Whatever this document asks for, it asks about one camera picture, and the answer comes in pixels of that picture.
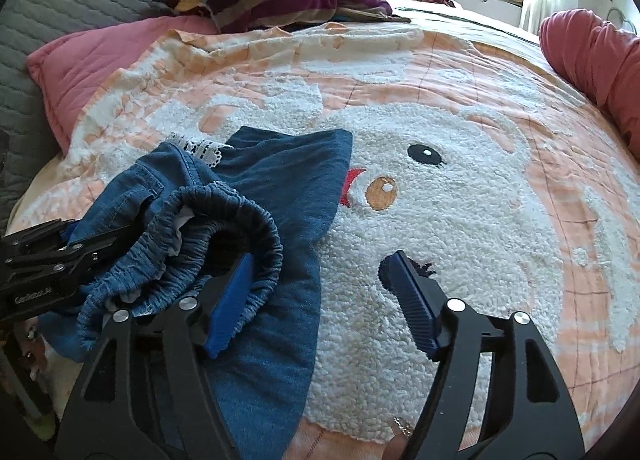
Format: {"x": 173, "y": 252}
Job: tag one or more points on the peach white fluffy blanket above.
{"x": 475, "y": 240}

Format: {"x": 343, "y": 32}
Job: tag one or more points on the red rolled bolster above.
{"x": 590, "y": 50}

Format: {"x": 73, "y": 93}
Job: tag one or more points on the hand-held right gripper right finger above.
{"x": 415, "y": 300}

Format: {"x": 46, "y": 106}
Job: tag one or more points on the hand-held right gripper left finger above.
{"x": 230, "y": 300}

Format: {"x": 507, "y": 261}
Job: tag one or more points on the blue denim pants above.
{"x": 280, "y": 190}

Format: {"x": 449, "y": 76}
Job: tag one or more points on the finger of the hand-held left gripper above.
{"x": 75, "y": 255}
{"x": 35, "y": 237}

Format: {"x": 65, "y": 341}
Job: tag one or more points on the pink quilted pillow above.
{"x": 75, "y": 70}

